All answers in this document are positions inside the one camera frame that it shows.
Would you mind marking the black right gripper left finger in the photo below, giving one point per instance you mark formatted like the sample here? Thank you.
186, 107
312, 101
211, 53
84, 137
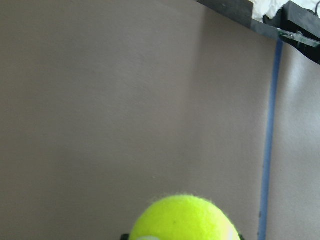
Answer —
125, 236

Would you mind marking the yellow tennis ball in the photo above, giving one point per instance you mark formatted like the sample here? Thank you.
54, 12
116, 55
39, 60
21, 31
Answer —
183, 217

